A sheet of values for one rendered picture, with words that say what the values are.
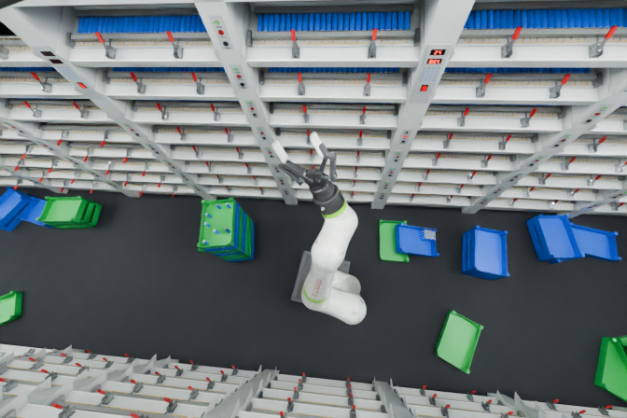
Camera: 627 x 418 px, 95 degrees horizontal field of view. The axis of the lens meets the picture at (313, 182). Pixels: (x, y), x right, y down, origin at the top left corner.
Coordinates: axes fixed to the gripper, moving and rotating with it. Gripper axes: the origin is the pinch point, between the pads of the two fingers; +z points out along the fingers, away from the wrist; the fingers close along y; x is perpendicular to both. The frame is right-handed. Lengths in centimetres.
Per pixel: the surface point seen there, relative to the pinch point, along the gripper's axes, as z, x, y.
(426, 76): -13, -48, 28
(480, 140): -67, -78, 39
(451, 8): 8, -41, 39
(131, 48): 41, -21, -64
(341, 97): -10.2, -44.6, -4.8
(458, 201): -138, -104, 17
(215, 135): -10, -41, -82
